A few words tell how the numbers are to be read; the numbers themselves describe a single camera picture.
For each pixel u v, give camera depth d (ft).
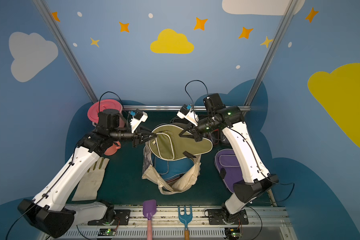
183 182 2.31
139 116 1.82
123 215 2.46
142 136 1.95
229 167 2.99
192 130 1.80
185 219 2.41
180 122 1.85
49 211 1.21
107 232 2.34
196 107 6.48
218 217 2.45
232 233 2.35
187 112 1.81
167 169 2.69
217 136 3.42
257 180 1.34
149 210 2.52
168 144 2.07
